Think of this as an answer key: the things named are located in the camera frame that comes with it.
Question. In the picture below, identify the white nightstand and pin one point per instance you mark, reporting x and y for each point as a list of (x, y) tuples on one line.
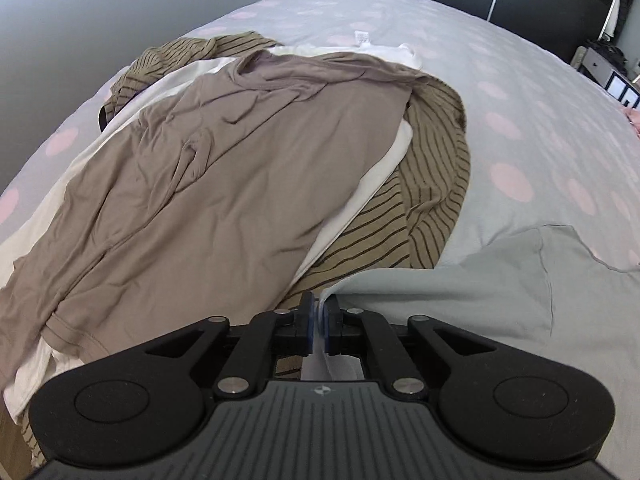
[(595, 65)]

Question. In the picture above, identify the crumpled pink garment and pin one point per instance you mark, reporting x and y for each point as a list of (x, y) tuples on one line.
[(635, 120)]

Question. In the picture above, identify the black bag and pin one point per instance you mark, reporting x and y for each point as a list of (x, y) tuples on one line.
[(607, 49)]

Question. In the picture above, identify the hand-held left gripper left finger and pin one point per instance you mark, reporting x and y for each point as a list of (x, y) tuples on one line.
[(306, 330)]

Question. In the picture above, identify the olive striped shirt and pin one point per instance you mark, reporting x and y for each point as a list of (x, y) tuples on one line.
[(430, 185)]

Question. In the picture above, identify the grey pink-dotted bed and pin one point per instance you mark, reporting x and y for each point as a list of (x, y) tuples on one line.
[(525, 125)]

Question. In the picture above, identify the grey long-sleeve shirt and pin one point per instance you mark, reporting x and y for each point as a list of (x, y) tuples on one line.
[(475, 300)]

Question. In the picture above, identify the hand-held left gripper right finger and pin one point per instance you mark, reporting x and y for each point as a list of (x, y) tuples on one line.
[(332, 332)]

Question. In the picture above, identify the white shirt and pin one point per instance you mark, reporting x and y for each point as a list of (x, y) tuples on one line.
[(382, 172)]

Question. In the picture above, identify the taupe shirt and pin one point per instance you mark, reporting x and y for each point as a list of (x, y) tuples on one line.
[(225, 160)]

